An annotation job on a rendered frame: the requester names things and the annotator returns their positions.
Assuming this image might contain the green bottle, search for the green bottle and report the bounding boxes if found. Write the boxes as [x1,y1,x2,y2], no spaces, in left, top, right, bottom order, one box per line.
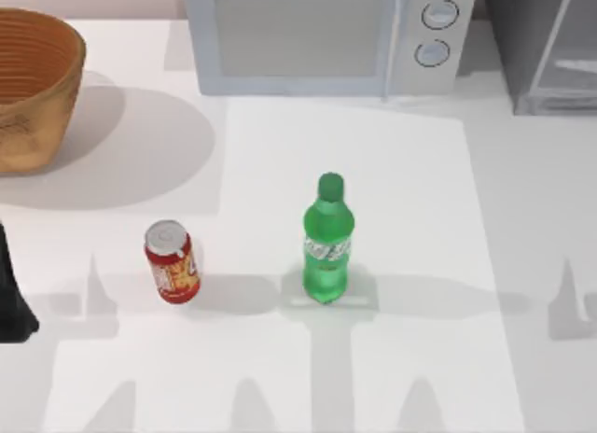
[301,172,355,306]

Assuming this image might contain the brown woven basket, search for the brown woven basket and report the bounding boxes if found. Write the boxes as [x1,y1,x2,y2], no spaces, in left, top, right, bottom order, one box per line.
[0,7,88,175]

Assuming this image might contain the pale microwave oven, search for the pale microwave oven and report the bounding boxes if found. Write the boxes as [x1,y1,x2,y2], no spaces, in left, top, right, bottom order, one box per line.
[182,0,479,100]

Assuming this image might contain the grey cabinet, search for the grey cabinet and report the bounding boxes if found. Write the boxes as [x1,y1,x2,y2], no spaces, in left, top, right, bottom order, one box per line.
[484,0,597,117]

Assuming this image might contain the microwave knob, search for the microwave knob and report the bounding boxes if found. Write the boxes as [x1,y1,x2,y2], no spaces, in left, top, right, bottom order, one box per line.
[413,38,451,68]
[421,0,461,30]

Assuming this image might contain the microwave oven door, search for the microwave oven door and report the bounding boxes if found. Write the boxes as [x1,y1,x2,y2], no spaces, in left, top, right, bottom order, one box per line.
[184,0,407,98]

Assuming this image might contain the microwave door handle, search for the microwave door handle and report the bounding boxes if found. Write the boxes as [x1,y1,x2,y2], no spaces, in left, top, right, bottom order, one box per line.
[382,0,403,102]

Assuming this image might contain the red and white can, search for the red and white can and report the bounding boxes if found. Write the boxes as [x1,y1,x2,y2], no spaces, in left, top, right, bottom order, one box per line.
[144,219,202,306]

